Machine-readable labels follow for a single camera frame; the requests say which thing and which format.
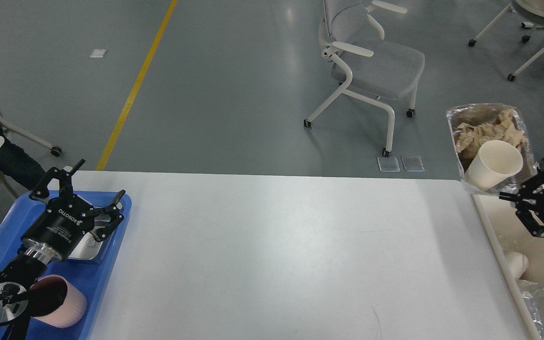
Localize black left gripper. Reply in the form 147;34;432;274
21;159;126;263

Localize small stainless steel tray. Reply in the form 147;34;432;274
67;233;112;264

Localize cream paper cup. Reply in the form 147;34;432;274
464;140;523;191

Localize brown paper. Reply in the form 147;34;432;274
456;109;526;159

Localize pink ribbed mug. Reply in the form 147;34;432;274
29;275;88;328

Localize aluminium foil tray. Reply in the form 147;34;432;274
445;103;537;196

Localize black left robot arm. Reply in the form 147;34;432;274
0;160;126;340

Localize cream plastic bin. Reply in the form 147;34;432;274
469;191;544;340

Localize white cup in bin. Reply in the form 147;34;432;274
504;251;529;280

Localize blue plastic tray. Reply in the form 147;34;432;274
0;194;132;340

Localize right floor outlet plate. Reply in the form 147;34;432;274
401;155;425;172

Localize floor outlet plate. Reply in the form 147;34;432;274
401;155;425;172
376;156;401;172

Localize white paper scrap on floor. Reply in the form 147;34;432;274
89;48;108;59

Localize left floor outlet plate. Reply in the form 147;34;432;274
376;156;401;172

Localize grey white office chair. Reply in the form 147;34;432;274
304;0;425;157

